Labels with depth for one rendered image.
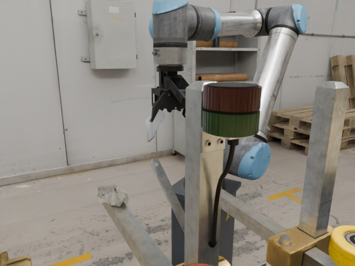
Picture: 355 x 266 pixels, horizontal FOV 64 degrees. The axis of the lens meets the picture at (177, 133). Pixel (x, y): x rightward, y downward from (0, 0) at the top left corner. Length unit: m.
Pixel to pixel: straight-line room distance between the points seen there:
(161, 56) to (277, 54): 0.60
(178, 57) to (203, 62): 2.76
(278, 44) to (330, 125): 0.76
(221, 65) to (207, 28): 2.83
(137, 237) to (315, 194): 0.32
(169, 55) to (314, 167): 0.42
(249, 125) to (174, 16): 0.50
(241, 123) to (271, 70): 0.91
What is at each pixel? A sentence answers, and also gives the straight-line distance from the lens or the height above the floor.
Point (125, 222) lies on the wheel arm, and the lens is 0.57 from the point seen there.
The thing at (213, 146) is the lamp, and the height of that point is 1.06.
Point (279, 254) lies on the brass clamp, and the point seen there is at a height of 0.84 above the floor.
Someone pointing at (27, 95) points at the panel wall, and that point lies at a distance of 2.94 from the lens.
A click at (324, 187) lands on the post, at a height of 0.95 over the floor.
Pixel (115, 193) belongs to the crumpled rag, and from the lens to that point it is 0.64.
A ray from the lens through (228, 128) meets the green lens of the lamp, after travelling 0.28.
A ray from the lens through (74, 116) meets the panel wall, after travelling 3.01.
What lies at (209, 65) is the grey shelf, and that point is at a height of 1.06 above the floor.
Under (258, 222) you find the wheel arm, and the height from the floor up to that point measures 0.84.
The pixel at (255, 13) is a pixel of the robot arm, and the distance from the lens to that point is 1.33.
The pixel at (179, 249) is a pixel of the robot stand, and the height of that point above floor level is 0.32.
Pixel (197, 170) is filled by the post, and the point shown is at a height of 1.03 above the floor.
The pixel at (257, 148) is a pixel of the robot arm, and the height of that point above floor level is 0.85.
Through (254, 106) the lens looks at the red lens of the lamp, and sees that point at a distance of 0.29.
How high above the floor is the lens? 1.16
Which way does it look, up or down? 15 degrees down
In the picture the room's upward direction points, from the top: straight up
